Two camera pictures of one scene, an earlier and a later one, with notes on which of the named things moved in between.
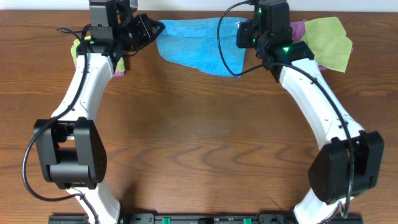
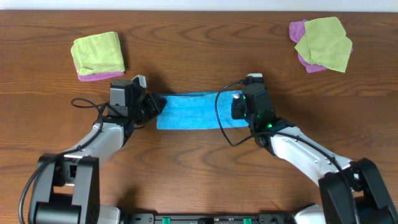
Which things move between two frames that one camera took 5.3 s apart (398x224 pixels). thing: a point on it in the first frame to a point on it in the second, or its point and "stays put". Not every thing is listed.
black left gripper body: [134, 33] to [144, 109]
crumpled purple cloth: [298, 30] stays put
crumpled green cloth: [327, 40] stays put
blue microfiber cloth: [194, 42] to [197, 111]
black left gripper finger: [154, 28] to [162, 102]
